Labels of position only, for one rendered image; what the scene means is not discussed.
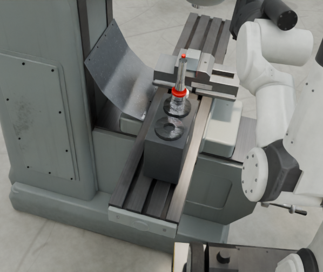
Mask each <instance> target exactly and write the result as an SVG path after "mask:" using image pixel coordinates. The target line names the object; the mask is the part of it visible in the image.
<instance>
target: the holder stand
mask: <svg viewBox="0 0 323 272"><path fill-rule="evenodd" d="M170 102H171V94H168V93H164V94H163V97H162V99H161V101H160V104H159V106H158V108H157V111H156V113H155V115H154V118H153V121H152V123H151V126H150V128H149V130H148V133H147V135H146V137H145V144H144V170H143V176H146V177H149V178H154V179H157V180H161V181H165V182H169V183H173V184H176V185H177V184H178V182H179V179H180V176H181V173H182V170H183V167H184V163H185V160H186V156H187V153H188V150H189V147H190V143H191V140H192V136H193V130H194V124H195V120H196V115H197V109H198V103H199V101H197V100H193V99H189V98H186V102H185V107H184V108H183V109H182V110H179V111H178V110H174V109H172V108H171V106H170Z"/></svg>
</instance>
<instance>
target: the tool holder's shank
mask: <svg viewBox="0 0 323 272"><path fill-rule="evenodd" d="M186 67H187V59H185V58H180V59H179V64H178V73H177V81H176V84H175V87H174V88H175V89H176V91H177V92H183V90H184V89H185V75H186Z"/></svg>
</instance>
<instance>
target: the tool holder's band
mask: <svg viewBox="0 0 323 272"><path fill-rule="evenodd" d="M172 94H173V95H174V96H175V97H178V98H181V97H184V96H186V94H187V89H186V88H185V89H184V90H183V92H177V91H176V89H175V88H174V87H173V88H172Z"/></svg>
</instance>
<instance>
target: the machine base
mask: <svg viewBox="0 0 323 272"><path fill-rule="evenodd" d="M111 195H112V194H108V193H104V192H101V191H97V192H96V193H95V196H94V198H93V199H92V200H91V201H84V200H81V199H77V198H73V197H70V196H67V195H63V194H59V193H55V192H52V191H47V190H45V189H41V188H37V187H34V186H30V185H26V184H23V183H20V182H15V183H14V184H13V185H12V186H11V192H10V194H9V199H10V201H11V203H12V206H13V208H14V209H16V210H20V211H23V212H26V213H30V214H33V215H37V216H40V217H44V218H47V219H50V220H54V221H58V222H61V223H65V224H67V225H71V226H75V227H78V228H82V229H86V230H89V231H92V232H96V233H100V234H103V235H107V236H110V237H114V238H117V239H120V240H124V241H127V242H131V243H135V244H138V245H141V246H144V247H148V248H152V249H155V250H159V251H163V252H166V253H169V254H173V251H174V243H175V242H179V243H190V242H191V241H197V242H202V243H203V244H204V245H207V243H208V242H213V243H225V244H227V238H228V232H229V228H230V224H228V225H226V226H225V225H222V224H219V223H216V222H212V221H208V220H204V219H200V218H197V217H194V216H190V215H186V214H182V216H181V220H180V224H179V228H178V231H177V234H176V235H175V238H171V237H167V236H164V235H159V234H156V233H152V232H148V231H142V230H138V229H137V228H133V227H130V226H127V225H123V224H121V223H117V222H113V221H110V220H109V215H108V208H109V204H108V203H109V201H110V198H111Z"/></svg>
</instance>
